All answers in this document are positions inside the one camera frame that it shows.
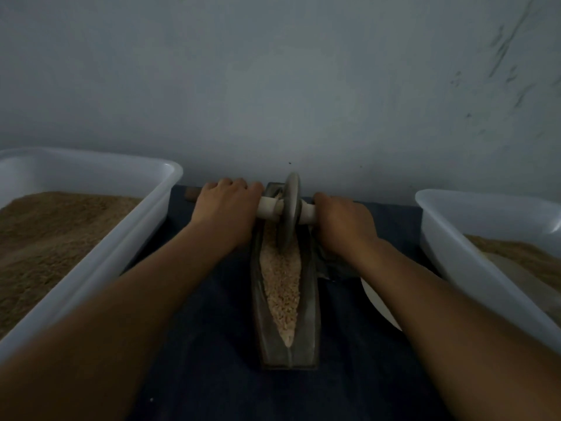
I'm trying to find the person's left hand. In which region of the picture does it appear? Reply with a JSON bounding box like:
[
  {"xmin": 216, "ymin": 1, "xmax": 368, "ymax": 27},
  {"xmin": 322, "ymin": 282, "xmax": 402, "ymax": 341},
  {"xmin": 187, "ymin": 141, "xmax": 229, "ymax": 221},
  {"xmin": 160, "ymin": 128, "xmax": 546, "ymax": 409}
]
[{"xmin": 189, "ymin": 178, "xmax": 265, "ymax": 253}]

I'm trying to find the person's right hand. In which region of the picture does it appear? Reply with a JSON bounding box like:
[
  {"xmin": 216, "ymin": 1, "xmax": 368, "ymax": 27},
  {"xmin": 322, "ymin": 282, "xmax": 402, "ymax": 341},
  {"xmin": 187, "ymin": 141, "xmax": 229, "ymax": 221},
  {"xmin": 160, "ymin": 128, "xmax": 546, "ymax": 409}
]
[{"xmin": 313, "ymin": 192, "xmax": 382, "ymax": 265}]

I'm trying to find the metal grinding wheel with handle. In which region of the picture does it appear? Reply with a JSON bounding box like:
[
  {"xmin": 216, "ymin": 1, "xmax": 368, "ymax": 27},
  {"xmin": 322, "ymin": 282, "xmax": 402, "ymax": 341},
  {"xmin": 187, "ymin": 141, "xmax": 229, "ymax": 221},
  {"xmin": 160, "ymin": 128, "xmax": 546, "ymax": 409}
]
[{"xmin": 184, "ymin": 171, "xmax": 318, "ymax": 253}]

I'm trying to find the boat-shaped metal grinding trough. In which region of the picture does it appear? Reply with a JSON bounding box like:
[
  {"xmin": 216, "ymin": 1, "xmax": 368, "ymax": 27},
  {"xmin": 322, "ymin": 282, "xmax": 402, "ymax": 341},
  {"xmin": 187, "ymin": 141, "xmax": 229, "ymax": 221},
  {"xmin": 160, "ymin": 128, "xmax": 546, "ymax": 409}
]
[{"xmin": 251, "ymin": 182, "xmax": 322, "ymax": 369}]

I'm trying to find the large brown grain heap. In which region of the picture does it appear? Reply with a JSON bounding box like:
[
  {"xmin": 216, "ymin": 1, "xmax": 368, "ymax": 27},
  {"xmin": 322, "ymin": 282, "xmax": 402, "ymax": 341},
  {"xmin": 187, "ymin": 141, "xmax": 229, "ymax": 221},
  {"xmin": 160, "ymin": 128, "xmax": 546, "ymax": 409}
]
[
  {"xmin": 0, "ymin": 192, "xmax": 143, "ymax": 339},
  {"xmin": 465, "ymin": 234, "xmax": 561, "ymax": 293}
]

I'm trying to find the person's left forearm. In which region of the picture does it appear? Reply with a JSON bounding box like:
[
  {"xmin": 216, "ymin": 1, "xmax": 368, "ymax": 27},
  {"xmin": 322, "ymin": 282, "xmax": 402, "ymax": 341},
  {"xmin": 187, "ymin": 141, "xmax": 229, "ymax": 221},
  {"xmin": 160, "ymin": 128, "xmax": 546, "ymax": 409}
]
[{"xmin": 0, "ymin": 225, "xmax": 238, "ymax": 421}]

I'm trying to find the person's right forearm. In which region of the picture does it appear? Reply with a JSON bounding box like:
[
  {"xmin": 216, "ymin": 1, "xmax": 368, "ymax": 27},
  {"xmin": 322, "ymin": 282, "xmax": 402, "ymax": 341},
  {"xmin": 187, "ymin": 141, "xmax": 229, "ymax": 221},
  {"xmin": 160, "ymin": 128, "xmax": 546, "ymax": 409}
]
[{"xmin": 349, "ymin": 244, "xmax": 561, "ymax": 421}]

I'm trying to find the white round plate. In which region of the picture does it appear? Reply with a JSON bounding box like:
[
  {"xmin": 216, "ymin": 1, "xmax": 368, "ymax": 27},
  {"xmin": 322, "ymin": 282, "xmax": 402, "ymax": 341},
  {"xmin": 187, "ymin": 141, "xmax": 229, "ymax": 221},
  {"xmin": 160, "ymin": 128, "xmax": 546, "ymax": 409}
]
[{"xmin": 360, "ymin": 276, "xmax": 404, "ymax": 332}]

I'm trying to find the white plastic tub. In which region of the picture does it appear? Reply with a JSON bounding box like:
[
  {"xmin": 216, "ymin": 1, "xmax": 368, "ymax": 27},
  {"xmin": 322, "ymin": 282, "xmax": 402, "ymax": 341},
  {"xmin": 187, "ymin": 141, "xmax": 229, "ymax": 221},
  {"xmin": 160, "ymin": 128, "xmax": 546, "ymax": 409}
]
[
  {"xmin": 0, "ymin": 147, "xmax": 184, "ymax": 360},
  {"xmin": 414, "ymin": 189, "xmax": 561, "ymax": 351}
]

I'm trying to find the dark blue table cloth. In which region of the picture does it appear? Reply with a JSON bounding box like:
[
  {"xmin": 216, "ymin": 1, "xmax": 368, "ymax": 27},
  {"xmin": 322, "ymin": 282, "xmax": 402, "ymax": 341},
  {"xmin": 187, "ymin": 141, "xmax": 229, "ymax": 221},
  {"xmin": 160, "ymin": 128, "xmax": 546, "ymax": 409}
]
[{"xmin": 127, "ymin": 185, "xmax": 452, "ymax": 421}]

